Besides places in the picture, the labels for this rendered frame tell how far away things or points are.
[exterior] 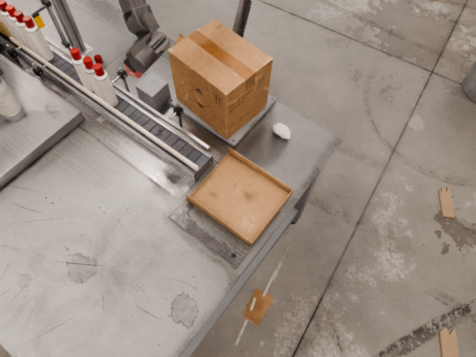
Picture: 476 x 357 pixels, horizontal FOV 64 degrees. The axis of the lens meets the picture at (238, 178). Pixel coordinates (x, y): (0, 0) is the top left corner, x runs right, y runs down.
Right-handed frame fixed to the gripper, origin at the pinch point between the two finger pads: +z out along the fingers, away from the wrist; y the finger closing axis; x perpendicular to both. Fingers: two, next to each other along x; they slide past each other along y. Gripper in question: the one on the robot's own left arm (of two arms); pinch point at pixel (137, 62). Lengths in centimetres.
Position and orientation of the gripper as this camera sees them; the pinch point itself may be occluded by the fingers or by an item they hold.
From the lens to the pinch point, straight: 136.7
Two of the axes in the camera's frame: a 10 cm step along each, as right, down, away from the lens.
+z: -5.6, 0.7, 8.3
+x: 6.6, 6.4, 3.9
